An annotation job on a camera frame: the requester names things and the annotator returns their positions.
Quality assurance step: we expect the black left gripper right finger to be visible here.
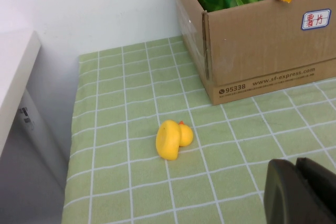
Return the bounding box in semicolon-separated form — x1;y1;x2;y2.
296;157;336;224

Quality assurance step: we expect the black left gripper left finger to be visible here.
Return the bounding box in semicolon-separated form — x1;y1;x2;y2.
264;158;329;224

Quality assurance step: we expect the yellow rubber duck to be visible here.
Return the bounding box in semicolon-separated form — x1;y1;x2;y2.
155;120;194;161

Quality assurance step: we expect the cardboard box with chips label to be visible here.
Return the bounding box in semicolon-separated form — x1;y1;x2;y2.
172;0;336;106

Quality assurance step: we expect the green checkered tablecloth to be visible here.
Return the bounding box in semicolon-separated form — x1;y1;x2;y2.
61;36;336;224

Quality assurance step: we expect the white side cabinet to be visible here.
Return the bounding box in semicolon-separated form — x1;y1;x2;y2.
0;30;79;224

